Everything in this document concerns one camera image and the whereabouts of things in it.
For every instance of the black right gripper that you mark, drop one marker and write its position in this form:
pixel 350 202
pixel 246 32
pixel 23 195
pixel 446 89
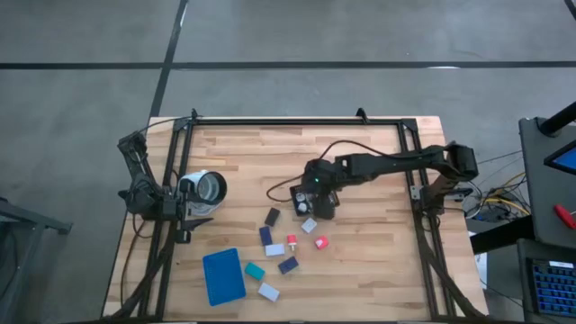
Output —
pixel 321 186

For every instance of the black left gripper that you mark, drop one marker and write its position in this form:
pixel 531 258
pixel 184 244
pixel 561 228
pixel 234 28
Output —
pixel 173 209

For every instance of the red USB wall charger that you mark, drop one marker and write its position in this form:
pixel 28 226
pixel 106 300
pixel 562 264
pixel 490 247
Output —
pixel 292 241
pixel 321 243

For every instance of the black rectangular box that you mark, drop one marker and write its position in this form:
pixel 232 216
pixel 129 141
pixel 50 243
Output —
pixel 272 216

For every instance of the blue plastic basket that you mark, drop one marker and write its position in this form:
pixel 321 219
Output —
pixel 223 276

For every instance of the navy blue rectangular box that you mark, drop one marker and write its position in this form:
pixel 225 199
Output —
pixel 265 235
pixel 288 265

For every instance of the white rectangular box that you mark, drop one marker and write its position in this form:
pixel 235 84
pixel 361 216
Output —
pixel 268 291
pixel 274 249

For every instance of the teal rectangular box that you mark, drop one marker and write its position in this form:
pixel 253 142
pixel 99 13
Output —
pixel 254 271

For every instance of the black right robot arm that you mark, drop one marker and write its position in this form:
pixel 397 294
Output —
pixel 405 162

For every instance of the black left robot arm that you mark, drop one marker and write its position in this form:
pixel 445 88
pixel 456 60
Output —
pixel 139 193

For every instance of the white cylindrical spot lamp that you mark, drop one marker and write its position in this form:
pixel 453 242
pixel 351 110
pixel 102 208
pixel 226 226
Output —
pixel 211 186

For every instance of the black plastic basket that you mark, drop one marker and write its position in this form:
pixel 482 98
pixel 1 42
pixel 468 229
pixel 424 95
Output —
pixel 293 200

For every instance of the grey metal stand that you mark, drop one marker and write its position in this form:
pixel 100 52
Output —
pixel 27 220

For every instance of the white sheet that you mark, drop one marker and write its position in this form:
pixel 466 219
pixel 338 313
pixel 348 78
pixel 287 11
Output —
pixel 481 265

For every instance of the dark grey side desk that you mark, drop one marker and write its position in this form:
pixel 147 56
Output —
pixel 540 202

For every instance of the red hand tool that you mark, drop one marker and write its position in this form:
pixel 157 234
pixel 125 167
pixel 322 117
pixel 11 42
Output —
pixel 564 216

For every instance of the blue lit screen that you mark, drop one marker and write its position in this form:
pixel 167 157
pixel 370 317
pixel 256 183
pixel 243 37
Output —
pixel 564 159

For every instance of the black pole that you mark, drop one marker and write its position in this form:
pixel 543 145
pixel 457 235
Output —
pixel 558 119

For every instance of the backlit keyboard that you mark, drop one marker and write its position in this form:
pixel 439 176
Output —
pixel 553 288

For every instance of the black metal table frame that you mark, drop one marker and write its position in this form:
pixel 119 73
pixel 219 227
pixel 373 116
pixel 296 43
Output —
pixel 292 121

